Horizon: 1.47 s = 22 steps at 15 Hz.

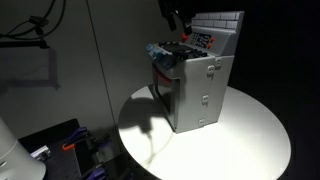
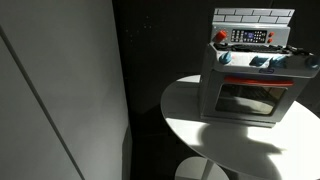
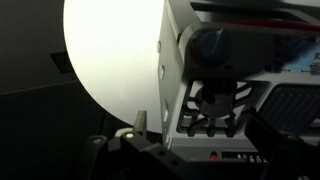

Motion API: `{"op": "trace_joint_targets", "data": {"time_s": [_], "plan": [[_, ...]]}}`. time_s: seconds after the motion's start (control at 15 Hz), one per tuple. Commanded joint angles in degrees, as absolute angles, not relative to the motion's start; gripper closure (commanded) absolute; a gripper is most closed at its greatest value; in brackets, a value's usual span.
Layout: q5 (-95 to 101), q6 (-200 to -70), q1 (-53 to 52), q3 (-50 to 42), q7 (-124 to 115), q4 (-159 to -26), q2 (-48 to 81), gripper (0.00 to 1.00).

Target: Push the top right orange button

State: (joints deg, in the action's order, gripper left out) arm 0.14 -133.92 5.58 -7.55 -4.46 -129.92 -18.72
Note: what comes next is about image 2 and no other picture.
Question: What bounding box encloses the grey toy oven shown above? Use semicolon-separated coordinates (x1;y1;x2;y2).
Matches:
198;7;320;129

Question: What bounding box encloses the blue toy stove knob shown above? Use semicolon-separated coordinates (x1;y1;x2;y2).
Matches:
269;54;288;69
306;54;320;70
249;55;270;68
218;50;233;65

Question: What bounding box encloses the red round toy knob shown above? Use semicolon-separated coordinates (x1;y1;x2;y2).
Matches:
213;29;229;44

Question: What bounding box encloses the white table leg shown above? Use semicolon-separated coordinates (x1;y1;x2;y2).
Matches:
201;159;216;180

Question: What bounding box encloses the black toy stove burner grate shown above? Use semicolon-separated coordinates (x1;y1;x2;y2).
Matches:
213;42;314;56

